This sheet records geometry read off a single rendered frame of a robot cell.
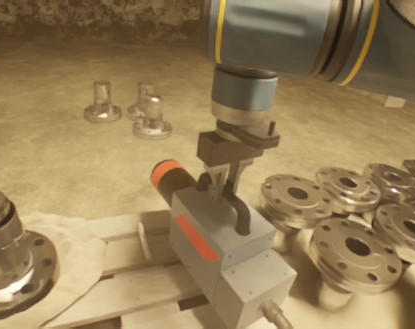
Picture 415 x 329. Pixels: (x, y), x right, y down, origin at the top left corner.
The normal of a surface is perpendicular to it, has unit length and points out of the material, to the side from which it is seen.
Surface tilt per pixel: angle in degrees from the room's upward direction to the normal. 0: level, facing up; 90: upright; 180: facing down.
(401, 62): 129
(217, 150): 90
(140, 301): 0
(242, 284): 0
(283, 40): 107
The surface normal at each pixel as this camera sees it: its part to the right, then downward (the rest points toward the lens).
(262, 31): -0.19, 0.66
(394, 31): -0.80, 0.56
